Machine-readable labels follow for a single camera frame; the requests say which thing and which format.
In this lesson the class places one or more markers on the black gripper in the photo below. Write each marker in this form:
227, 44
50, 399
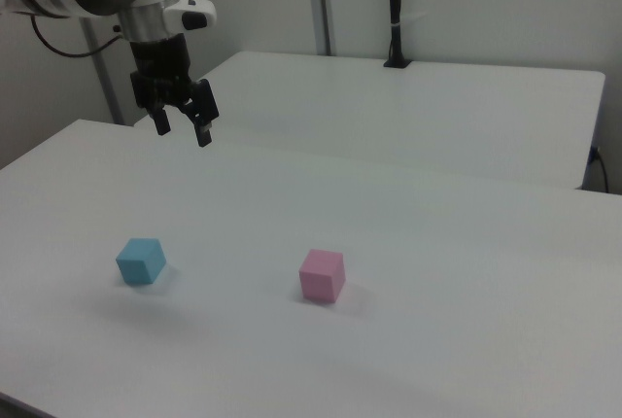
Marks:
158, 70

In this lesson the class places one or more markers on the blue cube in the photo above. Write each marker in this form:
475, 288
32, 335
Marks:
141, 262

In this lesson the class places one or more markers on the pink cube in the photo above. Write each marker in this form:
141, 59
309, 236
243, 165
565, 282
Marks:
321, 277

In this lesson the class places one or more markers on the grey aluminium partition post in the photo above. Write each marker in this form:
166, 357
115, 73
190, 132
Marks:
320, 0
104, 78

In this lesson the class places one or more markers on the black camera stand pole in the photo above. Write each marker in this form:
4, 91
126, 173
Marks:
396, 14

